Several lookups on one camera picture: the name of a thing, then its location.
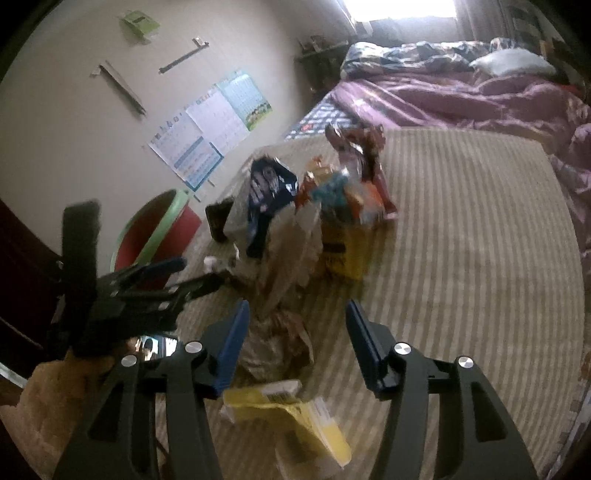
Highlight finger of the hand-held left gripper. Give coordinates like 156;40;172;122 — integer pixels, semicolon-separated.
158;271;232;308
99;257;188;290

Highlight beige striped mat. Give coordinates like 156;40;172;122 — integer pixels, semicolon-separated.
157;127;583;480

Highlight brown paper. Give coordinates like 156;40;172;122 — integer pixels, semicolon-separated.
239;308;315;385

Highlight blue checked bed sheet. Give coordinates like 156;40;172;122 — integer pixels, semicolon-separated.
283;98;362;141

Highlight yellow flat packet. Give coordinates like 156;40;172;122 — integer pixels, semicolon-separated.
221;379;353;476

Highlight green and blue wall poster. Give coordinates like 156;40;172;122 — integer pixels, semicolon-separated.
217;69;274;133

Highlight purple blanket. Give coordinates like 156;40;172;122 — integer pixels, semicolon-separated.
330;69;591;252

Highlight smartphone with lit screen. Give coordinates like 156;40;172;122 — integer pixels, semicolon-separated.
131;336;179;361

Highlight red bin with green rim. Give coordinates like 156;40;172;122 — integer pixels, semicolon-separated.
110;188;201;278

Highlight green wall holder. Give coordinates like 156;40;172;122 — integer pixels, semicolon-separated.
119;9;161;44

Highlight dark blue snack bag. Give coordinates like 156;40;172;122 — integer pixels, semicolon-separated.
245;156;299;259

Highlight person's left forearm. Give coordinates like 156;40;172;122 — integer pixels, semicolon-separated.
16;355;118;467

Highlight metal wall bracket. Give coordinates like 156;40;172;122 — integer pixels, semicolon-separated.
90;60;147;117
158;37;210;75

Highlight yellow box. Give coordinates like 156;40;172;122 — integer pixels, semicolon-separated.
321;216;371;281

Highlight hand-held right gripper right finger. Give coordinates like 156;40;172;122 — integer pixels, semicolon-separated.
345;299;541;480

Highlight blue and white wall poster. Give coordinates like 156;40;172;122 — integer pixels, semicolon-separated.
148;111;225;192

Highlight black snack wrapper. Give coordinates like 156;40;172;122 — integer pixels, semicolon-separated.
204;198;236;243

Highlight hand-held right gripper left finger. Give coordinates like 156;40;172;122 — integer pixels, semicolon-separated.
52;299;252;480

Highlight pale blue pillow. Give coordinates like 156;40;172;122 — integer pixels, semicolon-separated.
471;48;557;78

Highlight red-brown snack bag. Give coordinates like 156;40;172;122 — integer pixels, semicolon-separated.
324;124;399;221

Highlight curtain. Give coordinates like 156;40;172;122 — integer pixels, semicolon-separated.
455;0;591;93

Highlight orange and white packet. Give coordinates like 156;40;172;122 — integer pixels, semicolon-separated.
346;180;387;227

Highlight blue checked quilt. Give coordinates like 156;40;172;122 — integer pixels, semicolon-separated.
342;39;559;78

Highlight bright window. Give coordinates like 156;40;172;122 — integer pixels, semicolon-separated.
344;0;458;22

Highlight orange snack packet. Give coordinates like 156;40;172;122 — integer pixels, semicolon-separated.
295;157;343;213

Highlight dark corner shelf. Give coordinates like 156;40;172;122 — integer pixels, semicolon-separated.
295;37;350;99

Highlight teal wrapper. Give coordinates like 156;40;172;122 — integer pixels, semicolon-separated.
311;173;352;219

